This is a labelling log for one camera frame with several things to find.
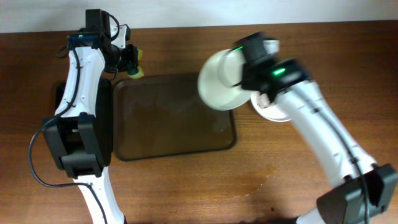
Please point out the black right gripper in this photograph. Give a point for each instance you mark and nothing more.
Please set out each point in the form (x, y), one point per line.
(249, 66)

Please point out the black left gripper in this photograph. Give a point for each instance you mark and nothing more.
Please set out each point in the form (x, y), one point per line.
(131, 58)

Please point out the green yellow sponge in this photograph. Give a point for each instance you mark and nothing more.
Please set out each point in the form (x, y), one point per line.
(137, 72)

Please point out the white plate front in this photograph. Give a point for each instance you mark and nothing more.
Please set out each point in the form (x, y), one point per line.
(266, 109)

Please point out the white plate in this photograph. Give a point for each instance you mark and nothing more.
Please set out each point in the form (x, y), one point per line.
(266, 109)
(218, 81)

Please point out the white plate back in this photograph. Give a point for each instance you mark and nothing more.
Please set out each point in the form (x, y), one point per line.
(218, 81)

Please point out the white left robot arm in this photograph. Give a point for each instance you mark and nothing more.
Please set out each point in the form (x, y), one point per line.
(90, 54)

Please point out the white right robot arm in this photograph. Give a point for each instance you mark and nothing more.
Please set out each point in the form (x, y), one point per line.
(361, 189)

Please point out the brown tray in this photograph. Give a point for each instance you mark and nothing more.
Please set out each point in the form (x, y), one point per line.
(163, 116)

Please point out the black tray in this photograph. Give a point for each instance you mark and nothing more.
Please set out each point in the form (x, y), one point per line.
(86, 141)

